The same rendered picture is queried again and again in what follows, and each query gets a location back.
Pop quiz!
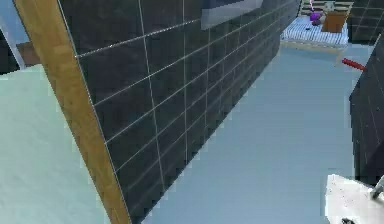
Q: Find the white striped bath mat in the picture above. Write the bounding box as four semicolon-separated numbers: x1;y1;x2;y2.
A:
279;15;350;48

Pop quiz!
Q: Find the purple round object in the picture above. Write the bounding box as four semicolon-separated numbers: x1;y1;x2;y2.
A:
309;11;323;27

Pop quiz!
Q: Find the red bar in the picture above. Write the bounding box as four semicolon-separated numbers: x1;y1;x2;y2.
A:
341;57;367;72

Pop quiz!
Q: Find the brown box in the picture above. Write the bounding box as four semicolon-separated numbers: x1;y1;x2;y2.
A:
321;10;350;34

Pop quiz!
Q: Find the brown wooden furniture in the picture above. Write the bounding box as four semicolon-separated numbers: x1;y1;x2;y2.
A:
15;41;42;68

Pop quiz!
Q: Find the grey tap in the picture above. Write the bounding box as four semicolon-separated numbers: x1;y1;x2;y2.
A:
370;175;384;200

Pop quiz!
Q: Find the grey framed wall mirror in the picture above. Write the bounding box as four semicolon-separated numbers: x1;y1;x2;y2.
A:
200;0;265;31

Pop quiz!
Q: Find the wooden door frame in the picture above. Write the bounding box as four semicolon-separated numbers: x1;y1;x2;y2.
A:
12;0;132;224

